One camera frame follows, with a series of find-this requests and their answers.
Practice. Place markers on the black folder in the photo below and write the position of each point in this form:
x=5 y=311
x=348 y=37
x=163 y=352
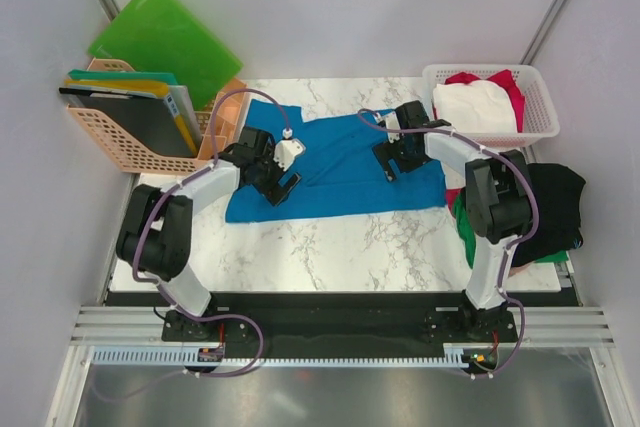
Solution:
x=149 y=120

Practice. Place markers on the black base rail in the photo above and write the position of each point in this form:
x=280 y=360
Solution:
x=342 y=324

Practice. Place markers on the orange file rack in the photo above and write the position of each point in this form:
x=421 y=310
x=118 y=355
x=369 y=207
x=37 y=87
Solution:
x=126 y=151

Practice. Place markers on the black folded t-shirt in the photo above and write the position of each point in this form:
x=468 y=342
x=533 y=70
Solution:
x=558 y=191

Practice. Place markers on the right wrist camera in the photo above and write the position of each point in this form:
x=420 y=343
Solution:
x=391 y=126

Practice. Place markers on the blue t-shirt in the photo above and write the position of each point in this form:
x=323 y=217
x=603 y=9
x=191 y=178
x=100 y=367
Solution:
x=340 y=176

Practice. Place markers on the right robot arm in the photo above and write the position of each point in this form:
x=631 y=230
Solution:
x=499 y=200

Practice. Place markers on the red folded t-shirt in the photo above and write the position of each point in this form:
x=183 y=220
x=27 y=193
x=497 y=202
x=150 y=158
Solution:
x=451 y=195

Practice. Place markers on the green folded t-shirt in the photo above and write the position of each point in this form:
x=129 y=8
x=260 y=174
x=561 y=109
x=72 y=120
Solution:
x=467 y=236

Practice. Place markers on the yellow folder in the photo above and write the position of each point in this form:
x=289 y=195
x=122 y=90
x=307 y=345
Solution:
x=137 y=87

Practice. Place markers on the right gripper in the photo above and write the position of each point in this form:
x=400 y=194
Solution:
x=388 y=151

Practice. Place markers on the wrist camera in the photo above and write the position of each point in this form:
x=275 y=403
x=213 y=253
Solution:
x=391 y=126
x=286 y=152

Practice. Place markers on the red t-shirt in basket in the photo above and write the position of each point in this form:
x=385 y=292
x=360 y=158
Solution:
x=503 y=79

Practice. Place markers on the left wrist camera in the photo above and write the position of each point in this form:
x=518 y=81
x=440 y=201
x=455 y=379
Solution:
x=286 y=152

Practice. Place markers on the pink folded t-shirt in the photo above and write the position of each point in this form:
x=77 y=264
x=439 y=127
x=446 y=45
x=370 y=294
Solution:
x=517 y=270

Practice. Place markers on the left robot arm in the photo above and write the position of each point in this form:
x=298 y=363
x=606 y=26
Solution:
x=156 y=232

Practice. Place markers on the green plastic board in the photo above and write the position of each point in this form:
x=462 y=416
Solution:
x=165 y=36

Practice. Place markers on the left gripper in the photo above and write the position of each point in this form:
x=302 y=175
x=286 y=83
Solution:
x=273 y=191

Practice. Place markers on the teal folder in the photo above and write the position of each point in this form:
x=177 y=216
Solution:
x=167 y=78

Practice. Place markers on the white cable duct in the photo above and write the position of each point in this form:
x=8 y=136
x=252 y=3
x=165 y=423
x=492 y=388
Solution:
x=193 y=357

